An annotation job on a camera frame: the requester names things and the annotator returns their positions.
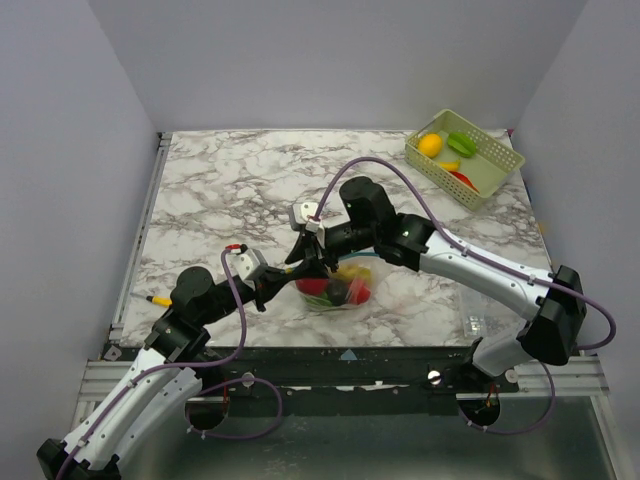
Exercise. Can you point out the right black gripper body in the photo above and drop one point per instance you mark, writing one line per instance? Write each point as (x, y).
(316, 247)

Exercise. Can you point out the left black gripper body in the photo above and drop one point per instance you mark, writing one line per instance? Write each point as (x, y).
(225, 303)

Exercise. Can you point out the red pomegranate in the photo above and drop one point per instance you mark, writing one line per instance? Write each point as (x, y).
(312, 286)

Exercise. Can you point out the beige pear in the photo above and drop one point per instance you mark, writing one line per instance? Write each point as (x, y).
(347, 272)

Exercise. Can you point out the green white cabbage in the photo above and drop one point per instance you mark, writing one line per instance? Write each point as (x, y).
(317, 302)

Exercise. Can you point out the clear zip top bag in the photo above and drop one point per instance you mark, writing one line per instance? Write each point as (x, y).
(380, 270)

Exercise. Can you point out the yellow red mango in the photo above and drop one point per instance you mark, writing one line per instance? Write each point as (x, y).
(364, 274)

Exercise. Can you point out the red apple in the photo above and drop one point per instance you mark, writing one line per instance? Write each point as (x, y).
(358, 293)

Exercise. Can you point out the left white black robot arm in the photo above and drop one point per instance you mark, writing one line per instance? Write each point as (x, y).
(173, 363)

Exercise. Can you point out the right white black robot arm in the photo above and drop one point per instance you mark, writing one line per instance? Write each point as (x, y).
(549, 317)

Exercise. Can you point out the small yellow orange piece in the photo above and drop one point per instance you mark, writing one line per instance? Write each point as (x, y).
(159, 301)

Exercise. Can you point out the yellow lemon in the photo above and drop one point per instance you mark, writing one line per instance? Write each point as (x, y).
(430, 145)

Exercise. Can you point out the yellow banana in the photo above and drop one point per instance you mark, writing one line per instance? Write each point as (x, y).
(450, 166)

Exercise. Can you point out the red chili pepper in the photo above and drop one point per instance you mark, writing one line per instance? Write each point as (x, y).
(465, 180)

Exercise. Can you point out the green lettuce leaf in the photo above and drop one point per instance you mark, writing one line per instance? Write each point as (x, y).
(461, 144)

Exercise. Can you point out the green plastic basket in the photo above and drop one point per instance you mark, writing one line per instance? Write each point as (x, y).
(489, 169)

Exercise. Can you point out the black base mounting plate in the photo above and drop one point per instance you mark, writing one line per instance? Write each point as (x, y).
(254, 383)

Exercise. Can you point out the clear plastic box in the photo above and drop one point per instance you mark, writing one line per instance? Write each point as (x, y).
(481, 315)

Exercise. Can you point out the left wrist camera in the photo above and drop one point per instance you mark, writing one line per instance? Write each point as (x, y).
(250, 264)

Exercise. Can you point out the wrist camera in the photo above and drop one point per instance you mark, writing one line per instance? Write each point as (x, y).
(302, 217)
(250, 264)

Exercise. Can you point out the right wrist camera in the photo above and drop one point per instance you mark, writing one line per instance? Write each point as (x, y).
(302, 217)

